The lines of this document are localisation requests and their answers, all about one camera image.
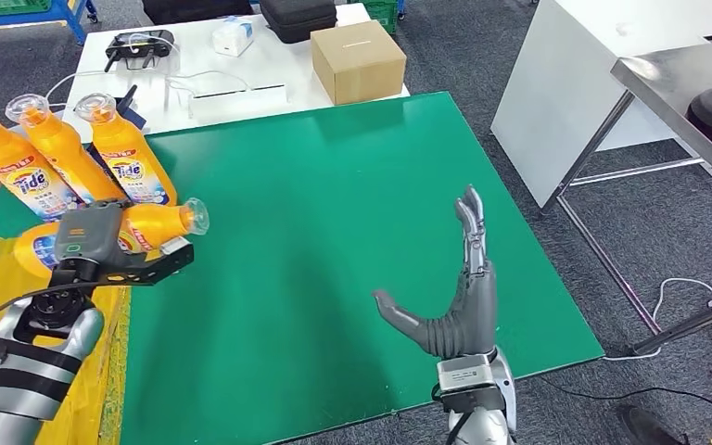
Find white table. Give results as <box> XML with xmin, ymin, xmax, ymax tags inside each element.
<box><xmin>60</xmin><ymin>3</ymin><xmax>412</xmax><ymax>139</ymax></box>

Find white floor cable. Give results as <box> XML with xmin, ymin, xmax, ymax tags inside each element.
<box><xmin>600</xmin><ymin>277</ymin><xmax>712</xmax><ymax>362</ymax></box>

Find steel table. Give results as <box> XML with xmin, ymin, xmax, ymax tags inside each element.
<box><xmin>540</xmin><ymin>36</ymin><xmax>712</xmax><ymax>358</ymax></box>

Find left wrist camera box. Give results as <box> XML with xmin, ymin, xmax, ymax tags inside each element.
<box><xmin>88</xmin><ymin>235</ymin><xmax>196</xmax><ymax>288</ymax></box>

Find black bag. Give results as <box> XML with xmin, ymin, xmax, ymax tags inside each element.
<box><xmin>142</xmin><ymin>0</ymin><xmax>255</xmax><ymax>26</ymax></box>

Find blue tablet case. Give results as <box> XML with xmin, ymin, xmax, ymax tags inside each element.
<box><xmin>85</xmin><ymin>84</ymin><xmax>147</xmax><ymax>185</ymax></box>

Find white desk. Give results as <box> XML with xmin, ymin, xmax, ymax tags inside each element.
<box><xmin>490</xmin><ymin>0</ymin><xmax>712</xmax><ymax>210</ymax></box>

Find black controller with antennas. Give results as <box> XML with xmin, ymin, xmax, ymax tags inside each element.
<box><xmin>104</xmin><ymin>29</ymin><xmax>177</xmax><ymax>73</ymax></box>

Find yellow tape patch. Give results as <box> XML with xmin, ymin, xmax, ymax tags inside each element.
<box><xmin>0</xmin><ymin>235</ymin><xmax>131</xmax><ymax>445</ymax></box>

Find brown cardboard box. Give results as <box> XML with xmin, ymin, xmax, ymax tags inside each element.
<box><xmin>311</xmin><ymin>19</ymin><xmax>408</xmax><ymax>107</ymax></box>

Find black metal bar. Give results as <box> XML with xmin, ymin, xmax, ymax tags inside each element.
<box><xmin>632</xmin><ymin>288</ymin><xmax>712</xmax><ymax>359</ymax></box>

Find small white box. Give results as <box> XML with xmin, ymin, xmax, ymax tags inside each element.
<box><xmin>211</xmin><ymin>16</ymin><xmax>255</xmax><ymax>57</ymax></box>

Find long white power strip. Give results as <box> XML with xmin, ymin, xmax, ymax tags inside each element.
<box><xmin>187</xmin><ymin>83</ymin><xmax>289</xmax><ymax>121</ymax></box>

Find black shoe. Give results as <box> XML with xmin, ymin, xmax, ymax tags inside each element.
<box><xmin>617</xmin><ymin>405</ymin><xmax>692</xmax><ymax>445</ymax></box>

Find orange detergent bottle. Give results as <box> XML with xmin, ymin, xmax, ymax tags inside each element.
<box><xmin>4</xmin><ymin>93</ymin><xmax>127</xmax><ymax>207</ymax></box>
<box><xmin>74</xmin><ymin>92</ymin><xmax>179</xmax><ymax>207</ymax></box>
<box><xmin>0</xmin><ymin>104</ymin><xmax>83</xmax><ymax>223</ymax></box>
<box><xmin>13</xmin><ymin>197</ymin><xmax>211</xmax><ymax>281</ymax></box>

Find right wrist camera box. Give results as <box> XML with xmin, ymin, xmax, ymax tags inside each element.
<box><xmin>436</xmin><ymin>352</ymin><xmax>508</xmax><ymax>413</ymax></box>

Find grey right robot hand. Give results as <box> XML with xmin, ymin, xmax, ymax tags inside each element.
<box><xmin>372</xmin><ymin>184</ymin><xmax>499</xmax><ymax>361</ymax></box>

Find black hard case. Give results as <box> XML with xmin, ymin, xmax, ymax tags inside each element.
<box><xmin>259</xmin><ymin>0</ymin><xmax>338</xmax><ymax>45</ymax></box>

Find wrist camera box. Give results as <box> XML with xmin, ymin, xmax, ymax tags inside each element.
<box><xmin>88</xmin><ymin>235</ymin><xmax>196</xmax><ymax>288</ymax></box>
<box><xmin>436</xmin><ymin>352</ymin><xmax>508</xmax><ymax>413</ymax></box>

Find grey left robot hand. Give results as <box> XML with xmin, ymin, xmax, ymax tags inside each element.
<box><xmin>53</xmin><ymin>199</ymin><xmax>134</xmax><ymax>272</ymax></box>

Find black floor cable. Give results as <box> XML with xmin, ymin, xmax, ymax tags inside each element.
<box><xmin>534</xmin><ymin>375</ymin><xmax>712</xmax><ymax>425</ymax></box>

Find green plastic crate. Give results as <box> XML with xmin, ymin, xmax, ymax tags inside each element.
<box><xmin>360</xmin><ymin>0</ymin><xmax>401</xmax><ymax>35</ymax></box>
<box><xmin>0</xmin><ymin>0</ymin><xmax>57</xmax><ymax>18</ymax></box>

